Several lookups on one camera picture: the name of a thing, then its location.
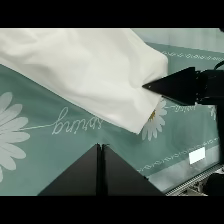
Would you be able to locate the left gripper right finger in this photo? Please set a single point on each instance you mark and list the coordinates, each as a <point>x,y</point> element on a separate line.
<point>123,176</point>

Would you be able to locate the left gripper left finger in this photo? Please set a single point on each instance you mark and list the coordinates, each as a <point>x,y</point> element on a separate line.
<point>80,176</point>

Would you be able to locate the silver frame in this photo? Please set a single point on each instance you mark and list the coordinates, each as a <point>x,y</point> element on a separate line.
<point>193,183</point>

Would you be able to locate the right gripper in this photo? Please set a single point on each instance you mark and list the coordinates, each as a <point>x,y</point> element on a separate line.
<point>210,86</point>

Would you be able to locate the white shirt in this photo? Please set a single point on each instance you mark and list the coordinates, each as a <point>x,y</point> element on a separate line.
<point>86,70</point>

